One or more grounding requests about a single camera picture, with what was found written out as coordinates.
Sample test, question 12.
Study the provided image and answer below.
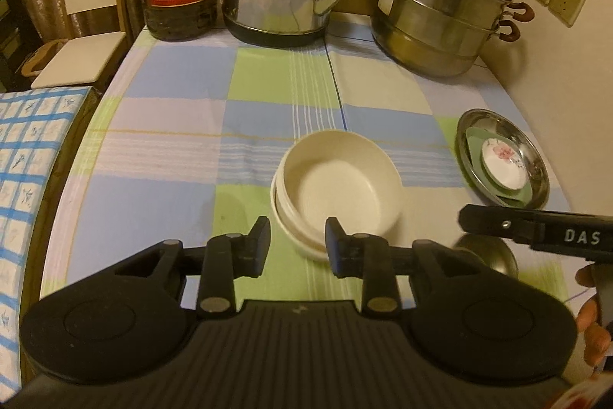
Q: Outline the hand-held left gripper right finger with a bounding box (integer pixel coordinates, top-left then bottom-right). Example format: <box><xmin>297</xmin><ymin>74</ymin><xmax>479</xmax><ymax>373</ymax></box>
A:
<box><xmin>326</xmin><ymin>217</ymin><xmax>485</xmax><ymax>317</ymax></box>

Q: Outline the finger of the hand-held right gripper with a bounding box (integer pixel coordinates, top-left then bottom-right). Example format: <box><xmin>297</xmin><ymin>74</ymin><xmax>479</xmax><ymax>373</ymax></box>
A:
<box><xmin>457</xmin><ymin>204</ymin><xmax>538</xmax><ymax>247</ymax></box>

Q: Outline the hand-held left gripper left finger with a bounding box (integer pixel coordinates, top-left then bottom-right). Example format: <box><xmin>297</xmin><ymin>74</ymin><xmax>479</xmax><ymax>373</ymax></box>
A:
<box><xmin>115</xmin><ymin>216</ymin><xmax>271</xmax><ymax>319</ymax></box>

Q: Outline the cream plastic bowl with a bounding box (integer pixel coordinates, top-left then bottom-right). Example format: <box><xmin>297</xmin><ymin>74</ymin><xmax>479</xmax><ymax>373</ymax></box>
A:
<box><xmin>270</xmin><ymin>160</ymin><xmax>398</xmax><ymax>259</ymax></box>

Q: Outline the small floral saucer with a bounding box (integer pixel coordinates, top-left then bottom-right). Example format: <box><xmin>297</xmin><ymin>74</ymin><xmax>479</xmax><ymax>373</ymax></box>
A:
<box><xmin>480</xmin><ymin>139</ymin><xmax>526</xmax><ymax>190</ymax></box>

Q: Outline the white floral ceramic bowl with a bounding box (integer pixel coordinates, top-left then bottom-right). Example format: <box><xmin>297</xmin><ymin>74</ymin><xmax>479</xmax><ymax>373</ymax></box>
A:
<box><xmin>280</xmin><ymin>128</ymin><xmax>402</xmax><ymax>247</ymax></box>

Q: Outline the large stainless steel plate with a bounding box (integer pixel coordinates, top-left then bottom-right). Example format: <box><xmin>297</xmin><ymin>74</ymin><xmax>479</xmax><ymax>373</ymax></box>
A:
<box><xmin>455</xmin><ymin>108</ymin><xmax>550</xmax><ymax>209</ymax></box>

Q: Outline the green square plate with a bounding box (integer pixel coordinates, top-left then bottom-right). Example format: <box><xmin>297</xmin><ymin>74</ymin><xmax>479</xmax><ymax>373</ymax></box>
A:
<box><xmin>462</xmin><ymin>126</ymin><xmax>532</xmax><ymax>206</ymax></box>

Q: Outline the person's right hand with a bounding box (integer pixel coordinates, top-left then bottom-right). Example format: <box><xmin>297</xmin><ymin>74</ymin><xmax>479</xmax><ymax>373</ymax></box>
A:
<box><xmin>574</xmin><ymin>268</ymin><xmax>613</xmax><ymax>368</ymax></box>

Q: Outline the checked tablecloth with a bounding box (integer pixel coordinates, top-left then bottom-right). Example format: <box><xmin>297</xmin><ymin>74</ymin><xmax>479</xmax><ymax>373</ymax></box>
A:
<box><xmin>41</xmin><ymin>13</ymin><xmax>575</xmax><ymax>309</ymax></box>

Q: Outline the blue checked blanket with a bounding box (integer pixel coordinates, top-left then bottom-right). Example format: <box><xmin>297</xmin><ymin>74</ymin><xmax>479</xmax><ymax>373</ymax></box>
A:
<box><xmin>0</xmin><ymin>87</ymin><xmax>94</xmax><ymax>381</ymax></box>

